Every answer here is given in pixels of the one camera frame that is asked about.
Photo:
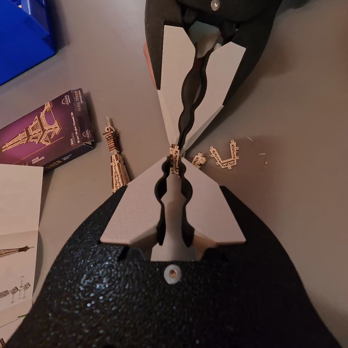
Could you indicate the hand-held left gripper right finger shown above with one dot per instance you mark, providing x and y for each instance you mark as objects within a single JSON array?
[{"x": 214, "y": 214}]

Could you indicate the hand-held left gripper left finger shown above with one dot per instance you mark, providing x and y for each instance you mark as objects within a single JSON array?
[{"x": 133, "y": 214}]

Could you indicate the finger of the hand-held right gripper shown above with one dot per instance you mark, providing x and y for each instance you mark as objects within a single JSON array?
[
  {"x": 174, "y": 68},
  {"x": 220, "y": 76}
]

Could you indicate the small wooden arch piece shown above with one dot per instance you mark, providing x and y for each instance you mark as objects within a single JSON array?
[
  {"x": 198, "y": 160},
  {"x": 174, "y": 160},
  {"x": 225, "y": 161}
]

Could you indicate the wooden tower spire model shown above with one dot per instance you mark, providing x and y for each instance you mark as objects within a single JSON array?
[{"x": 117, "y": 163}]

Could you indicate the person's right hand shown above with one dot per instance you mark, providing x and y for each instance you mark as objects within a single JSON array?
[{"x": 149, "y": 62}]

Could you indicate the folded instruction leaflet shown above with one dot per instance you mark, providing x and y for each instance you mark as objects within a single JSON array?
[{"x": 16, "y": 204}]

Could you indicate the purple puzzle box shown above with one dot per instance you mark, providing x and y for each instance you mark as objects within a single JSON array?
[{"x": 40, "y": 136}]

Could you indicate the blue bin with tag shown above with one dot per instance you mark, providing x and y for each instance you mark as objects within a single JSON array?
[{"x": 21, "y": 32}]

